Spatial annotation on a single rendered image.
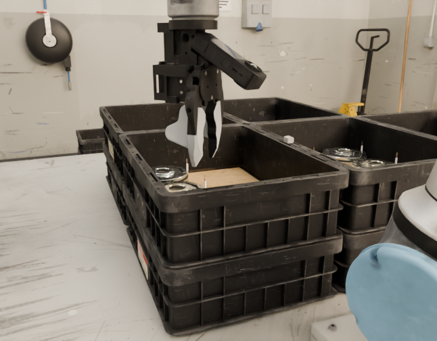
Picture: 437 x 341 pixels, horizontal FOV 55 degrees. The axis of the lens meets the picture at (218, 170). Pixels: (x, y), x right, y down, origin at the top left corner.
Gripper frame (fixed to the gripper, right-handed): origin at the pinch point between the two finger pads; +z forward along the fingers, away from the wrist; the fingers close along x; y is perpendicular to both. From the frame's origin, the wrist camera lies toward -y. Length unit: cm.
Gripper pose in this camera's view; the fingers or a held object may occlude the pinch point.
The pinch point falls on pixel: (207, 154)
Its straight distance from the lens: 66.4
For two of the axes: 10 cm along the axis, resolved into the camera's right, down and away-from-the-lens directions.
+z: 0.0, 9.5, 3.0
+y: -9.1, -1.3, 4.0
